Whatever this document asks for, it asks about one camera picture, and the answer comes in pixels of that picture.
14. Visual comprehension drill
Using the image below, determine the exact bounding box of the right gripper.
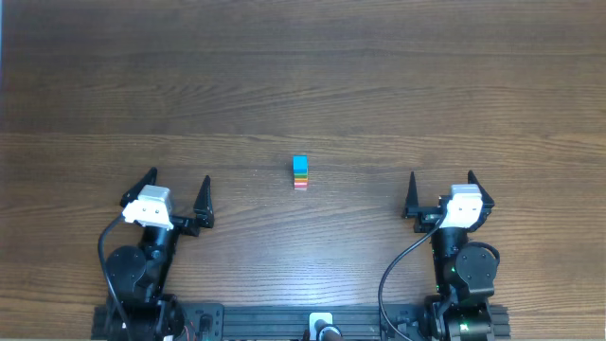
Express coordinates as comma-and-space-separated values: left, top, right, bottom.
401, 170, 496, 234

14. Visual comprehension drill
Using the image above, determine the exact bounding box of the mounting rail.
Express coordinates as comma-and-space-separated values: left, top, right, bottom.
92, 302, 512, 341

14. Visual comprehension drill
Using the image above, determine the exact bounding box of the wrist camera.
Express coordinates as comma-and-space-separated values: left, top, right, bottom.
442, 183, 486, 230
122, 185, 175, 231

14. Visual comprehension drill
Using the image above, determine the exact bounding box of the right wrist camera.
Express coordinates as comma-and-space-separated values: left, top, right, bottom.
442, 183, 486, 230

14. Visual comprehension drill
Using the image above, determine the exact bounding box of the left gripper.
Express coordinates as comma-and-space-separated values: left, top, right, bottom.
119, 166, 216, 239

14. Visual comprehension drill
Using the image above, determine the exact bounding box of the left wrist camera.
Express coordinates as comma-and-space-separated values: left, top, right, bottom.
122, 185, 175, 231

